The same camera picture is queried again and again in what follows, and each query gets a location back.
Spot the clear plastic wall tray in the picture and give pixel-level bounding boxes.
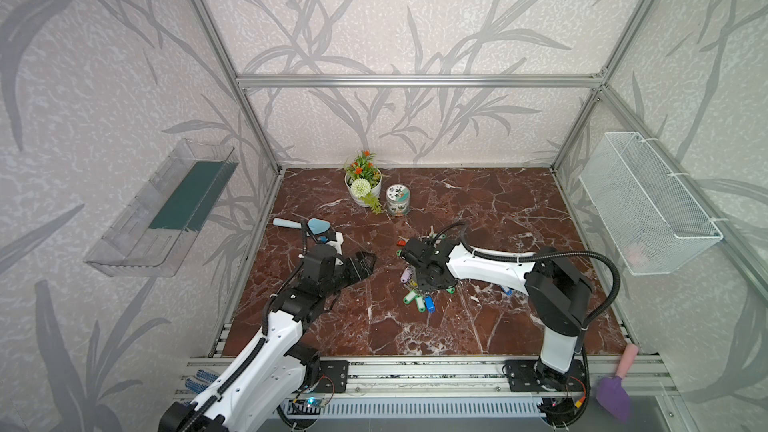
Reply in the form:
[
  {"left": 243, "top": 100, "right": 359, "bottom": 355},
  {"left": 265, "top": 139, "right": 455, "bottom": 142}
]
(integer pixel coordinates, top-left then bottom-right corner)
[{"left": 84, "top": 139, "right": 239, "bottom": 278}]

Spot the light blue toy trowel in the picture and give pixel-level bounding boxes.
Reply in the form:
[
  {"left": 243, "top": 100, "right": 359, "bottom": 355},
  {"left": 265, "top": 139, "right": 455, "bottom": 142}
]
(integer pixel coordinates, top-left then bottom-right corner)
[{"left": 272, "top": 217, "right": 332, "bottom": 238}]

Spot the blue dotted work glove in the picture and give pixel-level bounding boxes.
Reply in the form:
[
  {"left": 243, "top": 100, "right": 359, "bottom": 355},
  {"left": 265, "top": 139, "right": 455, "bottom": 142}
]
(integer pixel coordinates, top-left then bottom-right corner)
[{"left": 184, "top": 369, "right": 219, "bottom": 394}]

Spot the green circuit board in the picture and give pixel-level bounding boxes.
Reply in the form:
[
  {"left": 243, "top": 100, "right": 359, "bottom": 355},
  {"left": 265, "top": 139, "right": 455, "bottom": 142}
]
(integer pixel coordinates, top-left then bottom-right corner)
[{"left": 286, "top": 396, "right": 332, "bottom": 416}]

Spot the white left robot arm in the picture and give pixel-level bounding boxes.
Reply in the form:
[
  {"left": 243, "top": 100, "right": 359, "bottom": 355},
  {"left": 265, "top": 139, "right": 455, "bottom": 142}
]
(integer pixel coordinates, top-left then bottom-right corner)
[{"left": 158, "top": 222, "right": 377, "bottom": 431}]

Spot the printed snack jar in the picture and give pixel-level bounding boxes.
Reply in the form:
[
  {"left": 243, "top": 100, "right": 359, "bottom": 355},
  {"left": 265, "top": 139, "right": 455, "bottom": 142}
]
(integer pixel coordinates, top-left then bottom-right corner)
[{"left": 386, "top": 184, "right": 411, "bottom": 217}]

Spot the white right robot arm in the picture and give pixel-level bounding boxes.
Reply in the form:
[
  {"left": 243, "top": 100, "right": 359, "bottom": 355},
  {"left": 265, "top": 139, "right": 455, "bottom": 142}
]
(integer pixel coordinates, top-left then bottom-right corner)
[{"left": 398, "top": 238, "right": 621, "bottom": 381}]

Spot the white wire mesh basket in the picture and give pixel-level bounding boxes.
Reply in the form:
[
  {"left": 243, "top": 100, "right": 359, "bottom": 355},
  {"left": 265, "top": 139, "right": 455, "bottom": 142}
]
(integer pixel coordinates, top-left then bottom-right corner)
[{"left": 580, "top": 132, "right": 723, "bottom": 276}]

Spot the potted artificial flower plant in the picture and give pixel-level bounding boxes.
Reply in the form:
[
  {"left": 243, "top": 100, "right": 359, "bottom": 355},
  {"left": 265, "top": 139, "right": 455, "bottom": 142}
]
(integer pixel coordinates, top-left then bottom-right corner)
[{"left": 344, "top": 150, "right": 384, "bottom": 214}]

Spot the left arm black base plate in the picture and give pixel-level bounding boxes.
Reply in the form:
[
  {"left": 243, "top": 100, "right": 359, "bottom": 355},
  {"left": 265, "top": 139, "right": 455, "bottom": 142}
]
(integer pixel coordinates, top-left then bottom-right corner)
[{"left": 310, "top": 359, "right": 350, "bottom": 394}]

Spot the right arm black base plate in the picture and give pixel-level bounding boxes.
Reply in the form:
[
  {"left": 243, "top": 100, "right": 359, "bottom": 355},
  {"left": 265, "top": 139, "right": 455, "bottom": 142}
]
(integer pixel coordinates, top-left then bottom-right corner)
[{"left": 502, "top": 359, "right": 587, "bottom": 393}]

